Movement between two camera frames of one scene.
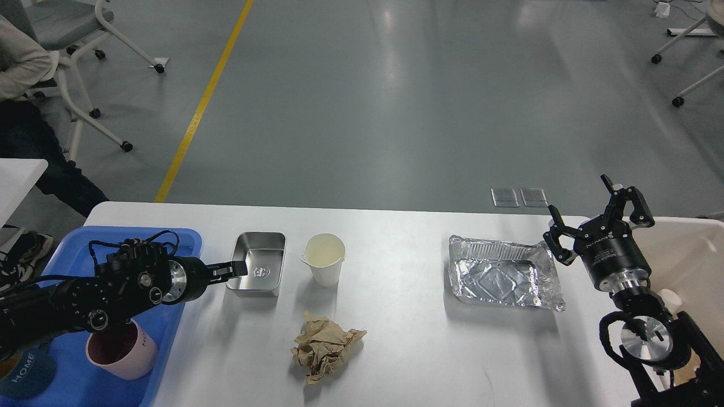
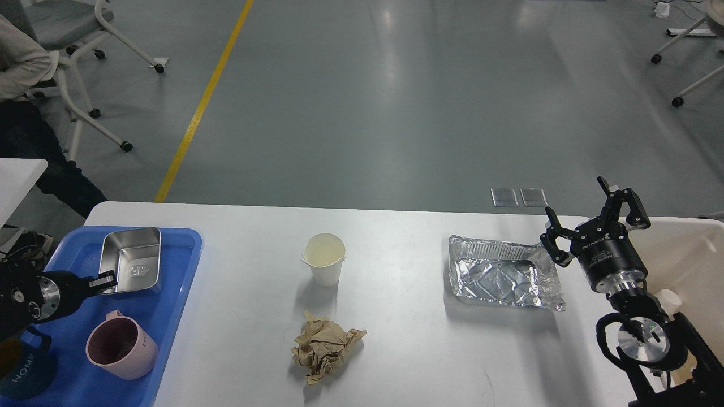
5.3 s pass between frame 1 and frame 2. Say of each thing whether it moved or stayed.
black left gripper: moved
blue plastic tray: stayed
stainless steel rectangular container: moved
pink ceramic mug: stayed
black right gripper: stayed
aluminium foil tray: stayed
